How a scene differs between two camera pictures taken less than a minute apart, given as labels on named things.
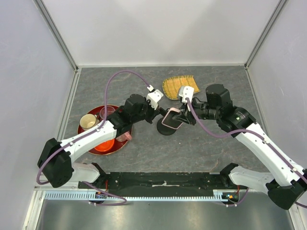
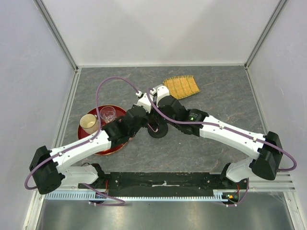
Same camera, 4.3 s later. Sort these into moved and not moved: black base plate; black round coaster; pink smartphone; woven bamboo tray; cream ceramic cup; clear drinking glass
Moved: black round coaster; pink smartphone
Not moved: black base plate; clear drinking glass; cream ceramic cup; woven bamboo tray
